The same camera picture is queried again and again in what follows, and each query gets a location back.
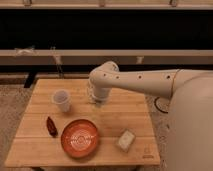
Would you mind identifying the dark red pepper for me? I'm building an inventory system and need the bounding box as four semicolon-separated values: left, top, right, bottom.
46;117;58;137

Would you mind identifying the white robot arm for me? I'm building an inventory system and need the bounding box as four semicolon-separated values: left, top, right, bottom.
89;61;213;171

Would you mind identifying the white sponge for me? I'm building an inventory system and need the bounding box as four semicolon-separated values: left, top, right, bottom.
116;129;136;152

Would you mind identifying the small white bottle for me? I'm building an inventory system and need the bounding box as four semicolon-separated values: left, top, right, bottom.
87;83;94;103

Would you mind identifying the translucent plastic cup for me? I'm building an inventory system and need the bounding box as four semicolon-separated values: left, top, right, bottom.
52;89;70;112

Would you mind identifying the orange bowl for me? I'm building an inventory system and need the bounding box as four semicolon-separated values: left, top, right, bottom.
61;119;99;158

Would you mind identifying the wooden table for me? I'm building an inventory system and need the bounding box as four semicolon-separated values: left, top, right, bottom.
5;79;160;167

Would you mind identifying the black cable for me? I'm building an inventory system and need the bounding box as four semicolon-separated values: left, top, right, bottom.
153;96;172;114

